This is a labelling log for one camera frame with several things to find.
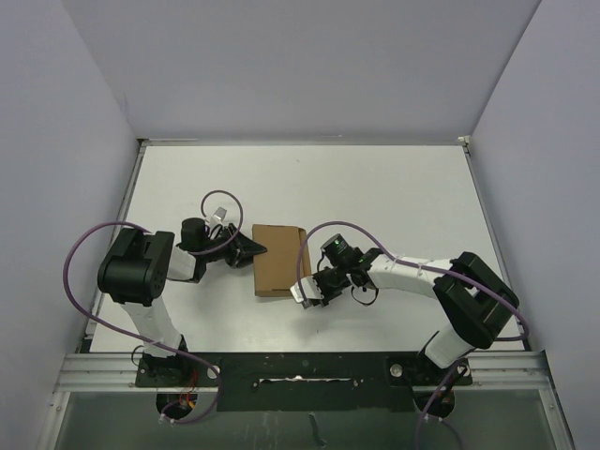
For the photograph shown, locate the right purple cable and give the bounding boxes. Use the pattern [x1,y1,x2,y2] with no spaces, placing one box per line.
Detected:
[295,220,530,450]

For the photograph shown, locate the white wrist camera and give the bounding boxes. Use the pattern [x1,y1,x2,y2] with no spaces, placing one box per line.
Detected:
[209,207,227,228]
[290,276,324,309]

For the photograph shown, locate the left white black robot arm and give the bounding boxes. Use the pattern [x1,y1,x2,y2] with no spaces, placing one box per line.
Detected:
[97,217,267,385]

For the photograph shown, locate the brown cardboard box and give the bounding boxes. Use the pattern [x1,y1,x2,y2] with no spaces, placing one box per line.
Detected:
[252,224,307,298]

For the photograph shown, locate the purple cable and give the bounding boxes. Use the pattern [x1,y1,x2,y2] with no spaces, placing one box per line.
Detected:
[295,220,530,450]
[63,189,245,426]

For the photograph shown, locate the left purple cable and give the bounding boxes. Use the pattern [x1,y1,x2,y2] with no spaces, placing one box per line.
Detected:
[63,189,245,426]

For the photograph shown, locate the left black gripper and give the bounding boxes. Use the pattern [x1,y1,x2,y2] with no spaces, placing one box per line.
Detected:
[200,223,265,266]

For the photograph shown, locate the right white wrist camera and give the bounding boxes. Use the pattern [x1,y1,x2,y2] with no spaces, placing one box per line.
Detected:
[290,276,324,309]

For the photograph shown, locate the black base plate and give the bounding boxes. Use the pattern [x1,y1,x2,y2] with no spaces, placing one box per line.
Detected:
[135,351,472,419]

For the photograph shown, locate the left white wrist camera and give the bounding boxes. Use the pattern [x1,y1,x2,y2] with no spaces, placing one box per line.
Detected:
[209,207,227,228]

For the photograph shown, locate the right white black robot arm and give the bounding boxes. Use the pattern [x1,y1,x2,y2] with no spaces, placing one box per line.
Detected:
[292,233,519,383]

